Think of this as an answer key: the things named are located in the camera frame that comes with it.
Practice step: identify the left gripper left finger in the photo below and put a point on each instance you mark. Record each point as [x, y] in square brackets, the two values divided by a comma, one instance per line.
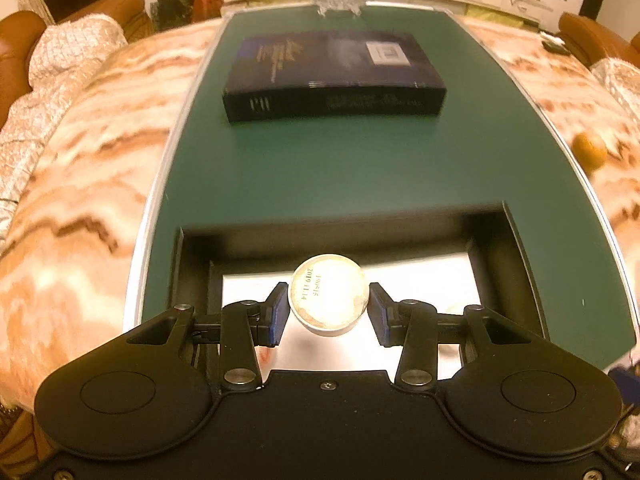
[245, 325]

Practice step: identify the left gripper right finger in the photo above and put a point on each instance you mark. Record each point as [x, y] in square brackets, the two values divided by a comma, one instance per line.
[412, 326]

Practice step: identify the round cream tin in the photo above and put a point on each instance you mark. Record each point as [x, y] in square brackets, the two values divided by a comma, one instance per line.
[328, 294]

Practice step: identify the orange fruit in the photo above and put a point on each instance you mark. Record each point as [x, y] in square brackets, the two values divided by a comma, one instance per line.
[589, 150]

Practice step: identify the dark blue box lid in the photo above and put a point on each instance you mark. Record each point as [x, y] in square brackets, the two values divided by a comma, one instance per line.
[339, 72]

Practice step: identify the black remote control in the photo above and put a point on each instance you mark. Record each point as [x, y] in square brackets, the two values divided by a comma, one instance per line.
[555, 48]

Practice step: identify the red plastic bag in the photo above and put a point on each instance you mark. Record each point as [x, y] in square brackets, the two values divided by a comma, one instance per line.
[204, 10]

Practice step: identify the white lace cover right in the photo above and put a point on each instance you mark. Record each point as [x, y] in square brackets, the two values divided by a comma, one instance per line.
[622, 80]

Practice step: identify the brown leather armchair right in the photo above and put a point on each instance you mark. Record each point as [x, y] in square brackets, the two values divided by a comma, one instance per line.
[591, 42]

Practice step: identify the brown leather sofa left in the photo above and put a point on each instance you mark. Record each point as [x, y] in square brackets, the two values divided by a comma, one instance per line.
[21, 31]

